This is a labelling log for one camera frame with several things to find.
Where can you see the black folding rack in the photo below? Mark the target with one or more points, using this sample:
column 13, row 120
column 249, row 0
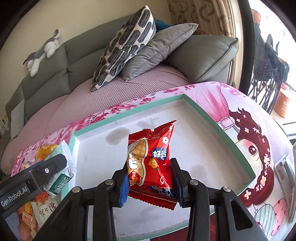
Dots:
column 269, row 72

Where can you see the yellow soft bread packet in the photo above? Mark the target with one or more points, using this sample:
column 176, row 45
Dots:
column 44, row 151

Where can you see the green white biscuit packet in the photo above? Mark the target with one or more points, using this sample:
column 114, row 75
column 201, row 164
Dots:
column 61, row 178

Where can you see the black white patterned pillow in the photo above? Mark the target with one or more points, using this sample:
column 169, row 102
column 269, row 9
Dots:
column 133, row 35

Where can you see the red white milk biscuit packet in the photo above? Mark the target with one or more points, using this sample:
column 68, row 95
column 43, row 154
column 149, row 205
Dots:
column 35, row 213

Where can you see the white tray with teal rim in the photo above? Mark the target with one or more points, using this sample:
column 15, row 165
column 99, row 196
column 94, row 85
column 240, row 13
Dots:
column 201, row 147

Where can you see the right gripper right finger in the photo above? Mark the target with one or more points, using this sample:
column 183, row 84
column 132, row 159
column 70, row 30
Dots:
column 180, row 180

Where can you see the grey white plush cat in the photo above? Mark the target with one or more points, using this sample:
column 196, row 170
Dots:
column 47, row 50

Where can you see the grey sofa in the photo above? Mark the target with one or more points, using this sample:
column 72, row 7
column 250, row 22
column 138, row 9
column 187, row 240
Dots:
column 60, row 93

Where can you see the grey pillow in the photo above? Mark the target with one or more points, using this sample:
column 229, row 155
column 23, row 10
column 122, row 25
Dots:
column 158, row 49

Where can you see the pink checked sofa cover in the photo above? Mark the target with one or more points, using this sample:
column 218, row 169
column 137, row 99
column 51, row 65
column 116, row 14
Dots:
column 82, row 103

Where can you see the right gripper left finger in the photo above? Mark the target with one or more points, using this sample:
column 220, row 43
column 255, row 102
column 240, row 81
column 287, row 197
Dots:
column 121, row 187

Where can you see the beige patterned curtain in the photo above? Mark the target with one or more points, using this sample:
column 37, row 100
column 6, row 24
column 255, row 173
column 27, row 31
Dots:
column 214, row 17

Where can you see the pink cartoon girl tablecloth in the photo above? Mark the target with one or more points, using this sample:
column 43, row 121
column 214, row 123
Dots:
column 254, row 132

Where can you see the light grey cushion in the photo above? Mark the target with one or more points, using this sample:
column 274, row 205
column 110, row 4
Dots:
column 17, row 119

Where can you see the red peanut snack packet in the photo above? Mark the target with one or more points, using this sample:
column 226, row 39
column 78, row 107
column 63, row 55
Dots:
column 148, row 166

